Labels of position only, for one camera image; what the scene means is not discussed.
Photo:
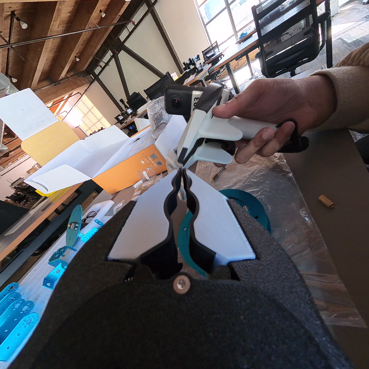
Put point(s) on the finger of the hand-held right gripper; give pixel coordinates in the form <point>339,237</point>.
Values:
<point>201,128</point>
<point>210,154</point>

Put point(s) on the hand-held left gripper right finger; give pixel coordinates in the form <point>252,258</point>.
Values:
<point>222,227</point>

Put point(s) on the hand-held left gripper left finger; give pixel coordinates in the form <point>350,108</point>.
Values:
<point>144,224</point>

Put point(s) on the small clear zip bag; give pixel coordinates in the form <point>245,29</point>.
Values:
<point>173,161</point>

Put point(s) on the person's right forearm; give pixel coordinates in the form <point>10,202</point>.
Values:
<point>351,86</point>

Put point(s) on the grey desk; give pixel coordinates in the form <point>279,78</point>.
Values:
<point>331,178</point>

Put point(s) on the person's right hand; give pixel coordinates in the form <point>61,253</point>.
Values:
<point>288,101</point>

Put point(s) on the small screwdriver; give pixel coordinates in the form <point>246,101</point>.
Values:
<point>217,174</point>

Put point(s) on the small bags of screws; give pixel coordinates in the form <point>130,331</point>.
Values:
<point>147,184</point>

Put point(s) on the blue metal brackets group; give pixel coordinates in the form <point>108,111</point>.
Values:
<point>106,207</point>

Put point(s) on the white office table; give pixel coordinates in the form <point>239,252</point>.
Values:
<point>233,54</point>

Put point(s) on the bubble wrap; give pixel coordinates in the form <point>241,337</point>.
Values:
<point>155,112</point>

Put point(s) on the teal oval metal plate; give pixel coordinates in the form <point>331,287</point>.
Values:
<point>73,224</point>

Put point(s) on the large clear plastic bag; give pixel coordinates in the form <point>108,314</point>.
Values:
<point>297,219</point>

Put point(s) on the orange cardboard box white flaps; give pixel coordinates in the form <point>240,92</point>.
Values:
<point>95,155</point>

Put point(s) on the black office chair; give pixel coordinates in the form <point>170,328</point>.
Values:
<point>288,34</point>

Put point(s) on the amber cylinder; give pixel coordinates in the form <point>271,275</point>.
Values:
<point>325,201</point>

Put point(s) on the wooden edged table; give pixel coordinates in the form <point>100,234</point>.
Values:
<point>37,213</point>

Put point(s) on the blue perforated metal plate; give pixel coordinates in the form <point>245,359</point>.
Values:
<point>10,302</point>
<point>7,289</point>
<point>17,314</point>
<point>20,331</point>

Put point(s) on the teal round base plate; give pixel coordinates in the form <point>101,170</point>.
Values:
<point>259,207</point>

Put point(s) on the blue metal bracket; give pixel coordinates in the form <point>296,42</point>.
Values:
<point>60,255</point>
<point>54,278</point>
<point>90,230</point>

